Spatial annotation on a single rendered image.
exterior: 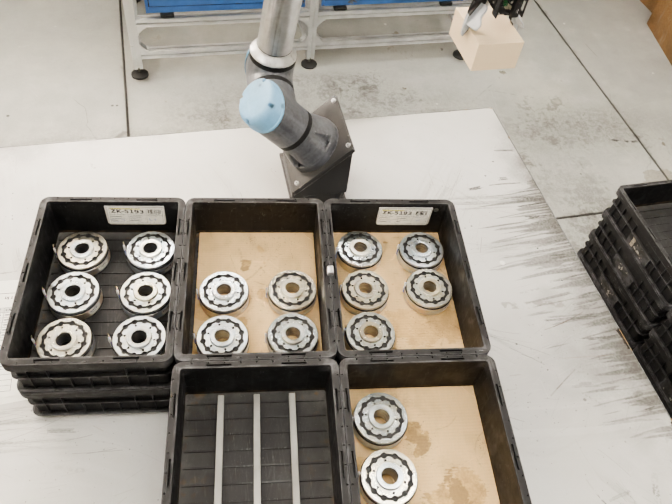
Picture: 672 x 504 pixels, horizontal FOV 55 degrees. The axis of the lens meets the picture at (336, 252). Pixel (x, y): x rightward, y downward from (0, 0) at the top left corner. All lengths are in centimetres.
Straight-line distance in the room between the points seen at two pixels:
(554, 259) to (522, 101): 178
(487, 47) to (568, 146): 170
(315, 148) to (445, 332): 56
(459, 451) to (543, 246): 72
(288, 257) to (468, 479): 60
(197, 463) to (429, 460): 42
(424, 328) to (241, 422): 43
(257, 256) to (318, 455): 47
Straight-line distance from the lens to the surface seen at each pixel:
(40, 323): 142
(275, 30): 156
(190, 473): 122
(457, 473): 127
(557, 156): 322
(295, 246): 147
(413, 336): 137
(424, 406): 130
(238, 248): 146
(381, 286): 139
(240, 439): 124
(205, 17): 314
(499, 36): 169
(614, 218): 229
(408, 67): 348
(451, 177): 189
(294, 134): 158
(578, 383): 160
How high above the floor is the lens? 198
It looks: 52 degrees down
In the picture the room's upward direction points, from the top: 9 degrees clockwise
